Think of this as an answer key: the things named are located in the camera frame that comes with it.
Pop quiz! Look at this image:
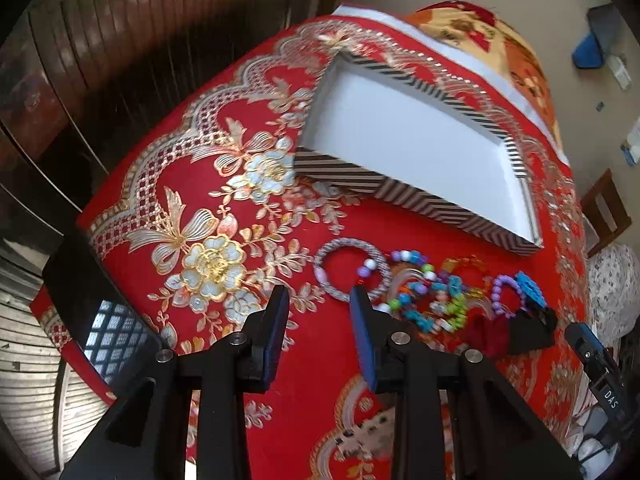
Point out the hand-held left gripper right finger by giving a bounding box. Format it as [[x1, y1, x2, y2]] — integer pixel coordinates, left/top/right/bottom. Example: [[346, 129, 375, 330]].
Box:
[[349, 287, 584, 480]]

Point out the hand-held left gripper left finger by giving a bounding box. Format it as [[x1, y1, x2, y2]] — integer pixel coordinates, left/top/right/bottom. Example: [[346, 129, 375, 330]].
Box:
[[60, 285, 292, 480]]

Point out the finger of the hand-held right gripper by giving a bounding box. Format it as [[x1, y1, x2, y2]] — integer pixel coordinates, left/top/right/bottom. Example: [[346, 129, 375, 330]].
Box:
[[565, 322, 627, 423]]

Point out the black scrunchie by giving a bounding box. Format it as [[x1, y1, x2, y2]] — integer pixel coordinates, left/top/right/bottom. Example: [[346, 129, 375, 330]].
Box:
[[507, 305, 559, 354]]

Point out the blue bead bracelet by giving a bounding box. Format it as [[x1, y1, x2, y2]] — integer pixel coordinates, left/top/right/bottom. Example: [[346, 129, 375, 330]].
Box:
[[515, 271, 549, 311]]

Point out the silver beaded bracelet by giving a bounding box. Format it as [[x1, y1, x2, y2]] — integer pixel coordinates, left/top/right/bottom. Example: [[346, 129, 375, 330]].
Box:
[[313, 238, 392, 304]]

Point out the multicoloured bead bracelet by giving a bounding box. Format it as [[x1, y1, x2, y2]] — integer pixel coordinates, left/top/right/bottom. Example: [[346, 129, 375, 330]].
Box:
[[388, 249, 442, 312]]

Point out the turquoise and green bead bracelet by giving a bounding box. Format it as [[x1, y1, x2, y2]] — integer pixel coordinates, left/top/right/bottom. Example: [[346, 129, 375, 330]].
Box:
[[400, 272, 471, 335]]

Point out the red velvet bow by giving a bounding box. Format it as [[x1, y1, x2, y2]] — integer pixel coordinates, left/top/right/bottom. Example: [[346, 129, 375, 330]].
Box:
[[467, 310, 514, 359]]

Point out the purple bead bracelet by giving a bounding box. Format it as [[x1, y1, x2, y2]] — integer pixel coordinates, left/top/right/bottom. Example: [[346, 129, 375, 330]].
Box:
[[491, 274, 527, 319]]

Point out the amber crystal bead bracelet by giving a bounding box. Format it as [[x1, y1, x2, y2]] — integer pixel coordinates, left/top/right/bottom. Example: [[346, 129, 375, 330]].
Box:
[[440, 256, 494, 301]]

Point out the striped cardboard box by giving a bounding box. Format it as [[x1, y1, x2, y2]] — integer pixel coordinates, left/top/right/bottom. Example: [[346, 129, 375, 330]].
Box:
[[294, 52, 544, 259]]

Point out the white floral cloth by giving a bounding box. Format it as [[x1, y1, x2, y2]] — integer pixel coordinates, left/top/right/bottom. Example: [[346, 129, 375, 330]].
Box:
[[587, 244, 640, 347]]

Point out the wooden chair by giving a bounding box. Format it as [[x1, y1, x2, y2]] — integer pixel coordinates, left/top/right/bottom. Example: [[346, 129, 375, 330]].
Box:
[[580, 169, 632, 259]]

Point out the black glossy screen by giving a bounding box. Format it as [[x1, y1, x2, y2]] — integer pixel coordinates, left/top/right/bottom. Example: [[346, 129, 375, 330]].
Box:
[[42, 234, 174, 397]]

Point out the blue and white card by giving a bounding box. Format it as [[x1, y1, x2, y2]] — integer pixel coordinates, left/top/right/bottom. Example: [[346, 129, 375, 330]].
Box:
[[621, 119, 640, 167]]

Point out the red floral tablecloth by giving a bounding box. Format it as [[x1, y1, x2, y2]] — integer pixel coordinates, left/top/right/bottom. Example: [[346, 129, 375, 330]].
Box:
[[30, 14, 601, 480]]

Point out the grey slatted shutter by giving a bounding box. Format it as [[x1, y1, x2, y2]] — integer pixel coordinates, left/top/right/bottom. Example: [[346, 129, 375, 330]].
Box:
[[0, 237, 110, 479]]

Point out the small white box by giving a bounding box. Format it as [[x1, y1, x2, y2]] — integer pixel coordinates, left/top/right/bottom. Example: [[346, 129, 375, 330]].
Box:
[[607, 54, 634, 92]]

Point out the orange printed blanket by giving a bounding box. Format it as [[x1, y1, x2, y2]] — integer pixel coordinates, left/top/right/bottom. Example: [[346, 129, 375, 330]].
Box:
[[404, 0, 564, 152]]

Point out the blue and grey bag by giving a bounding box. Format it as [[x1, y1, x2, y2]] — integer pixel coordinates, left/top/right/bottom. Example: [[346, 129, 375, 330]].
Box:
[[572, 2, 624, 72]]

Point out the wooden panelled door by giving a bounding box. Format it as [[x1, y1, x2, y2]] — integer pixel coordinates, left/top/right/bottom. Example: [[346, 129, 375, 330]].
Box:
[[0, 0, 347, 221]]

